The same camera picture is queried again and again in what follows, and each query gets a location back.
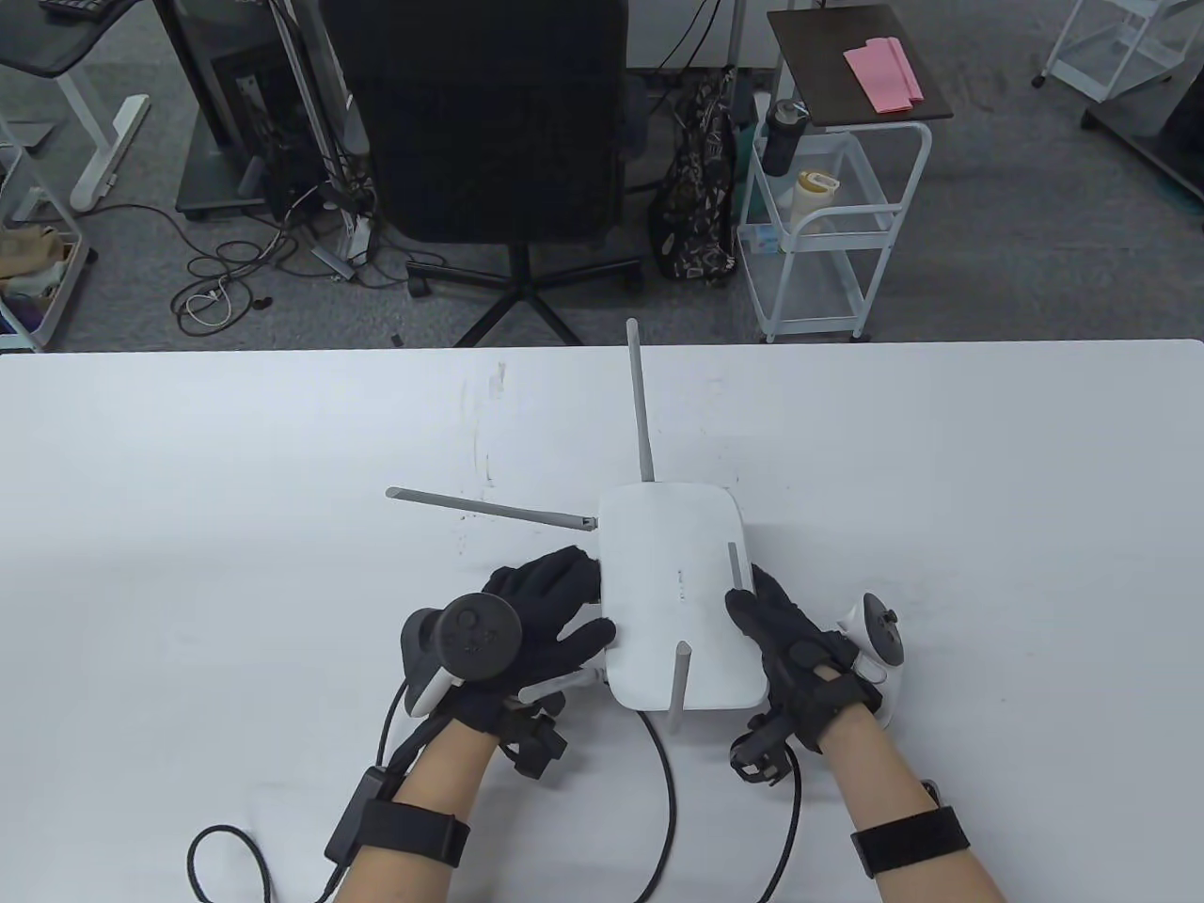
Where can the black box on forearm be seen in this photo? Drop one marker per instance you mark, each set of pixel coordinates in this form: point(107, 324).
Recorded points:
point(356, 816)

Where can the person's left hand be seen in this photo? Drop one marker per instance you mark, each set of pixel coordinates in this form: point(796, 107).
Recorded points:
point(527, 602)

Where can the white bottle with yellow rim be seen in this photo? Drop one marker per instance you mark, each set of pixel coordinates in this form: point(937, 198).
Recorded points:
point(814, 199)

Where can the person's right forearm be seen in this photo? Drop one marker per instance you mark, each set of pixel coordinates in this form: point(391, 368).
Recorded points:
point(903, 809)

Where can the pink cloth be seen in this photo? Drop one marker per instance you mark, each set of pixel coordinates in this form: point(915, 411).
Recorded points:
point(882, 75)

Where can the patterned black bag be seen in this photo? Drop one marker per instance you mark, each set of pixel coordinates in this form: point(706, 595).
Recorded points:
point(698, 198)

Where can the dark brown board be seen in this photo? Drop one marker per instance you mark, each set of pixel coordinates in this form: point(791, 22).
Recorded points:
point(847, 85)

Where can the white router with antennas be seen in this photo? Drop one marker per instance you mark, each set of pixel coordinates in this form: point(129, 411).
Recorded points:
point(673, 574)

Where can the desk with white legs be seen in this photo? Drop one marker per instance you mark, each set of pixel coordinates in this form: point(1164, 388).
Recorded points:
point(56, 38)

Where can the pale blue box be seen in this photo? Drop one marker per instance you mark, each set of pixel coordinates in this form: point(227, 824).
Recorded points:
point(760, 239)

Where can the person's right thumb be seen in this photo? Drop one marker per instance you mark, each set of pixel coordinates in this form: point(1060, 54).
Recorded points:
point(745, 613)

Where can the white rolling cart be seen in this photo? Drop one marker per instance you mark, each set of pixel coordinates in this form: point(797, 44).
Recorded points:
point(1119, 47)

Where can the black stand with base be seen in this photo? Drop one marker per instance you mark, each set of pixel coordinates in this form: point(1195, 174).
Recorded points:
point(202, 169)

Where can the dark furniture base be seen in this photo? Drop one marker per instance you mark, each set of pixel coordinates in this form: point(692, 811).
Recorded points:
point(1152, 132)

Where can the person's left thumb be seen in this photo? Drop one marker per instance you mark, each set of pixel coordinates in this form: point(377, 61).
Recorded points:
point(588, 640)

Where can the black office chair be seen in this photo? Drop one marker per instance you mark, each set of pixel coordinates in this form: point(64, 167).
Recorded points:
point(489, 122)

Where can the person's right hand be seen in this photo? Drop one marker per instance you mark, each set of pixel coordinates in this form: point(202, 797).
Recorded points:
point(809, 658)

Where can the white bin with clutter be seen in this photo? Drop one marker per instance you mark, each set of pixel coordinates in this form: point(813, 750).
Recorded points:
point(33, 282)

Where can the black computer tower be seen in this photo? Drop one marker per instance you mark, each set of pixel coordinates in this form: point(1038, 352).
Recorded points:
point(259, 132)

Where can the black and white wrist controller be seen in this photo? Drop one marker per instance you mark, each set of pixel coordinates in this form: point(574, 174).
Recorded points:
point(475, 635)

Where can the person's left forearm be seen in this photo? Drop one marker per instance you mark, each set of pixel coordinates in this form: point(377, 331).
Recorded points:
point(437, 800)

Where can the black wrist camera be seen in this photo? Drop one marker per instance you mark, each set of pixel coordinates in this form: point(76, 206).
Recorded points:
point(534, 738)
point(762, 748)

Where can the black water bottle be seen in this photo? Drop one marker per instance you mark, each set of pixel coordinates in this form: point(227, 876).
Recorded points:
point(781, 141)

